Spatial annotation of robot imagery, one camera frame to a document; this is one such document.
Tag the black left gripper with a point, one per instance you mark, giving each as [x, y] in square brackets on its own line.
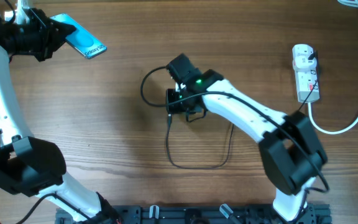
[53, 38]

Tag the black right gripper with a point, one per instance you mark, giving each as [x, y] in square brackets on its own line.
[173, 105]

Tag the blue Galaxy smartphone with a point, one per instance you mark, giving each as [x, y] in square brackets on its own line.
[81, 40]

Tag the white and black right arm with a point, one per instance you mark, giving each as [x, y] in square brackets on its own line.
[291, 153]

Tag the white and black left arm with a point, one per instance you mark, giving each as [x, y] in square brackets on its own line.
[29, 165]

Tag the white power strip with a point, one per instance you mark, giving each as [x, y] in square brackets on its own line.
[307, 88]

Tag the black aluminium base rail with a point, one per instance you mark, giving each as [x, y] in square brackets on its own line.
[254, 213]

